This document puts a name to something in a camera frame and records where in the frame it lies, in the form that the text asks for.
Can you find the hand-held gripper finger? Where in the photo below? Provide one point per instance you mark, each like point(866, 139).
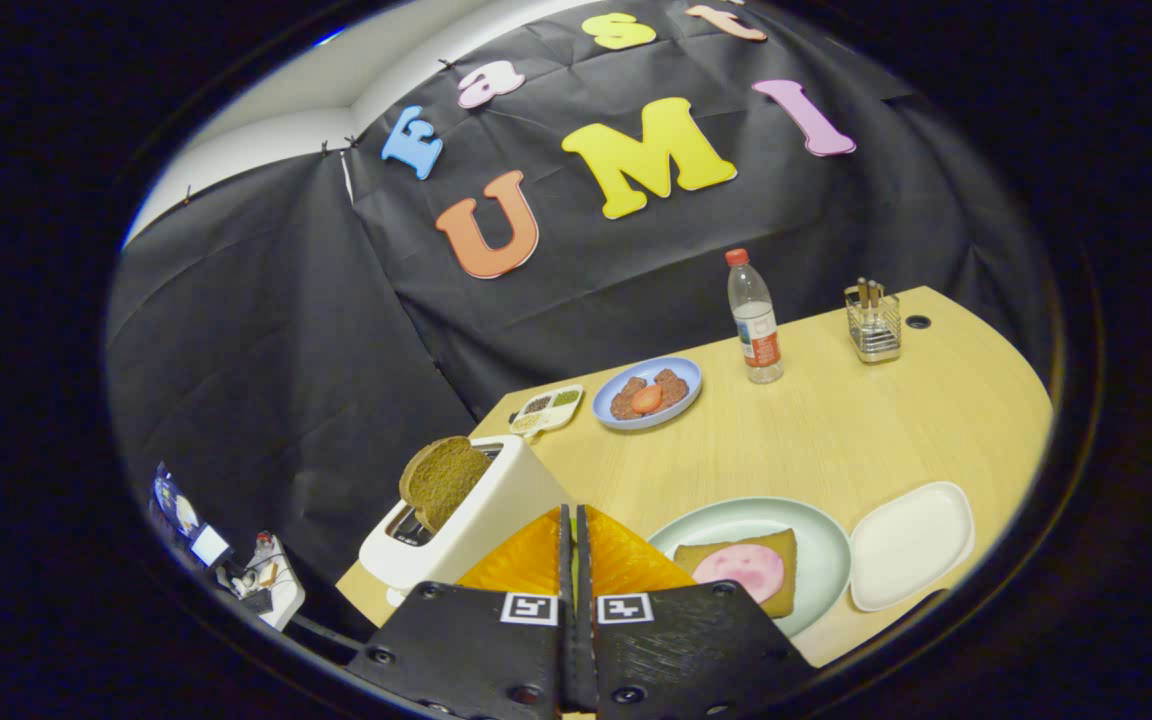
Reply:
point(582, 560)
point(565, 560)

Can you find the brown toast bread slice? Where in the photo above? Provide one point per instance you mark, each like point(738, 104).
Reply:
point(446, 480)

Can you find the white toaster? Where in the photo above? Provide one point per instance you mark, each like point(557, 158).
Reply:
point(506, 500)

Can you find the bread slice with crust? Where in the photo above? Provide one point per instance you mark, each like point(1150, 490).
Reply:
point(714, 549)

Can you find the white divided condiment dish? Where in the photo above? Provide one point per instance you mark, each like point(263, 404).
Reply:
point(546, 410)

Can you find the pink ham slice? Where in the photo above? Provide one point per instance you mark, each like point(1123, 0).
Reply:
point(741, 570)

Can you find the brown meat patty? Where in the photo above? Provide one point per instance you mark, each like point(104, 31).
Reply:
point(674, 385)
point(624, 405)

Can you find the red tomato slice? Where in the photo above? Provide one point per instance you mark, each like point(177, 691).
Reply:
point(647, 398)

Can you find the blue plate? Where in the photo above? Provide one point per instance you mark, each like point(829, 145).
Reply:
point(681, 368)

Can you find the pale green round plate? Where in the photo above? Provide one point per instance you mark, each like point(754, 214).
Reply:
point(821, 560)

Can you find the clear plastic water bottle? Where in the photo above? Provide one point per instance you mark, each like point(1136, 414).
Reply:
point(758, 340)

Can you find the white equipment box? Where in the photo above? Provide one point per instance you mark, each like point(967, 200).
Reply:
point(281, 590)

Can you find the white square plate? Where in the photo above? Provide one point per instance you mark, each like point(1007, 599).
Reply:
point(911, 545)

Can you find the metal mesh cutlery holder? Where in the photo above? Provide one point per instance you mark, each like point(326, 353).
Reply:
point(874, 335)

